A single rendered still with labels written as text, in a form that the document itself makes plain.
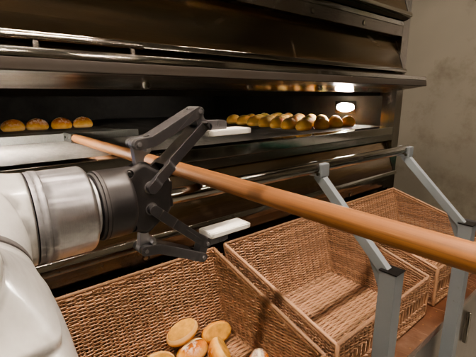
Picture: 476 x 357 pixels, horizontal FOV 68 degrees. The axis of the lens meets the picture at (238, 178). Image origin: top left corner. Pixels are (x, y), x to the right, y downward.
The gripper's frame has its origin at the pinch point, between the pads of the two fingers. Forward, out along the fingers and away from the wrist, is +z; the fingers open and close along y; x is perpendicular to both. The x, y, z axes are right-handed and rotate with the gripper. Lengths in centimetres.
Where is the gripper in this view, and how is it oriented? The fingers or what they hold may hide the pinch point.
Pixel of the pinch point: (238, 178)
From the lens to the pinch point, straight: 50.1
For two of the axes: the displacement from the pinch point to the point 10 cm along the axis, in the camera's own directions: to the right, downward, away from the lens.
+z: 7.7, -1.5, 6.3
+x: 6.4, 1.8, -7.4
